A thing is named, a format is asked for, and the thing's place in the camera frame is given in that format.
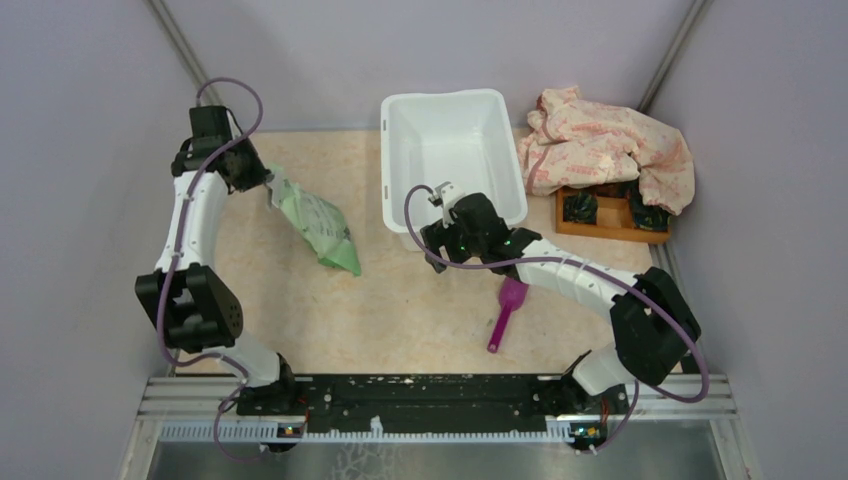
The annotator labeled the dark patterned cloth bundle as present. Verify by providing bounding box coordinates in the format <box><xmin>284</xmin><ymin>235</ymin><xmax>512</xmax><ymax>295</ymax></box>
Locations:
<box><xmin>562</xmin><ymin>191</ymin><xmax>598</xmax><ymax>225</ymax></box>

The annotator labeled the white bag clip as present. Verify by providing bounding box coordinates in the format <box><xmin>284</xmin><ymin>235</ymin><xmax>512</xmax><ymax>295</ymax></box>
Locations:
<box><xmin>264</xmin><ymin>173</ymin><xmax>275</xmax><ymax>210</ymax></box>

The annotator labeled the pink patterned cloth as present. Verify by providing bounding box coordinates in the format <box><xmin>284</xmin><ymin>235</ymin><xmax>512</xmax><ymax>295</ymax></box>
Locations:
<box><xmin>516</xmin><ymin>86</ymin><xmax>695</xmax><ymax>215</ymax></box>

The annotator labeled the purple plastic scoop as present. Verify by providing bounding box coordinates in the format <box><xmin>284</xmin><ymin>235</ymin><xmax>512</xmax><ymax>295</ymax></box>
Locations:
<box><xmin>487</xmin><ymin>277</ymin><xmax>529</xmax><ymax>354</ymax></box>

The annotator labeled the green cat litter bag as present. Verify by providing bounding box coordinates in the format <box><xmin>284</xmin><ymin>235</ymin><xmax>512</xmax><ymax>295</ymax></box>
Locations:
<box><xmin>270</xmin><ymin>165</ymin><xmax>362</xmax><ymax>277</ymax></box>

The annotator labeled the aluminium frame rail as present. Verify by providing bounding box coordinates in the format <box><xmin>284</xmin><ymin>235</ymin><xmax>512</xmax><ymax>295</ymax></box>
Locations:
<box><xmin>138</xmin><ymin>374</ymin><xmax>738</xmax><ymax>444</ymax></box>

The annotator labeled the white plastic litter box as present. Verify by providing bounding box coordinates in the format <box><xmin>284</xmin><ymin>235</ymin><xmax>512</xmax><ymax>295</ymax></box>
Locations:
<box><xmin>380</xmin><ymin>89</ymin><xmax>528</xmax><ymax>251</ymax></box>

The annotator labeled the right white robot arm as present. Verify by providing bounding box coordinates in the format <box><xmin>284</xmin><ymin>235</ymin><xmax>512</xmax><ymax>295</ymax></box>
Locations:
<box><xmin>411</xmin><ymin>183</ymin><xmax>710</xmax><ymax>412</ymax></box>

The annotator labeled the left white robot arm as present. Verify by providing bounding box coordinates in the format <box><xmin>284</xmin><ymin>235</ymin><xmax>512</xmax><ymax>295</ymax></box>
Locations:
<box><xmin>134</xmin><ymin>105</ymin><xmax>301</xmax><ymax>416</ymax></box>

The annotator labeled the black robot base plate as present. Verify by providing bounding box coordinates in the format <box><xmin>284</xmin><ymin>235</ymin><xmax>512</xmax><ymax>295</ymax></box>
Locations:
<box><xmin>235</xmin><ymin>374</ymin><xmax>629</xmax><ymax>437</ymax></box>

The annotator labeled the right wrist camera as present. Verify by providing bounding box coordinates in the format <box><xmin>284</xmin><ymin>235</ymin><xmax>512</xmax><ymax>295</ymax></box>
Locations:
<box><xmin>428</xmin><ymin>182</ymin><xmax>466</xmax><ymax>212</ymax></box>

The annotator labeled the wooden tray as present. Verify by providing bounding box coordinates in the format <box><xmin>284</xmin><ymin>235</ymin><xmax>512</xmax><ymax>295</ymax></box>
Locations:
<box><xmin>554</xmin><ymin>187</ymin><xmax>671</xmax><ymax>245</ymax></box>

